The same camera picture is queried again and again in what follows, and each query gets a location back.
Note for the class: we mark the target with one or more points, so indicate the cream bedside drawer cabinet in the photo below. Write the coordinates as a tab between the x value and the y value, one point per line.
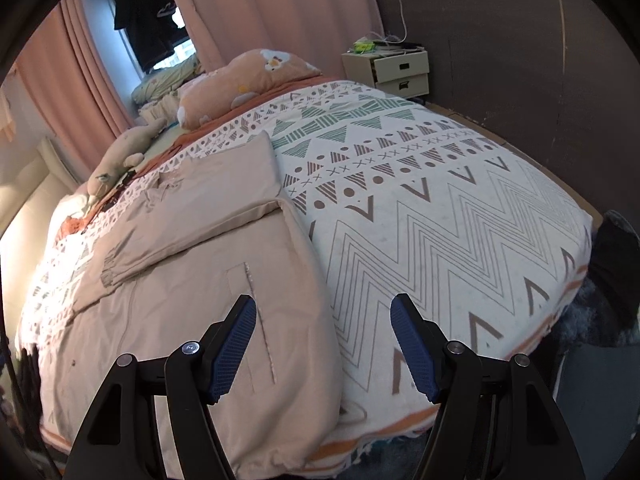
400	72

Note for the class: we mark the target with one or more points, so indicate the orange cartoon pillow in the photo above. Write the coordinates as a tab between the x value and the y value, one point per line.
252	73

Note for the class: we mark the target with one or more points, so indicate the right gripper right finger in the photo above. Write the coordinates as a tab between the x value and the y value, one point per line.
496	419

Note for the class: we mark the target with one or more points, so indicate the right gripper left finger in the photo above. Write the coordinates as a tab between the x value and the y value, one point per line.
119	437

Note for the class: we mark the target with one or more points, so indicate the pink curtain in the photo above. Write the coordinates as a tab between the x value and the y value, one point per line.
65	77

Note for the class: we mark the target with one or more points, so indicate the beige large jacket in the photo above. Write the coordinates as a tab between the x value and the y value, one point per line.
195	239

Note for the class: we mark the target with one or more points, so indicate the cream padded headboard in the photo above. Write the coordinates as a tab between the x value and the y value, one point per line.
40	169

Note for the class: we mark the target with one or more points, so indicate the black hanging shirt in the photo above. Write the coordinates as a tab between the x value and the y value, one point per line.
150	28

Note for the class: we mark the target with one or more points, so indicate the patterned white bed blanket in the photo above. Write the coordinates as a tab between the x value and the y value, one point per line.
395	198

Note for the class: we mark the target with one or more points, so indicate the beige plush toy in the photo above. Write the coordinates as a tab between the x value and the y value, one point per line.
126	152

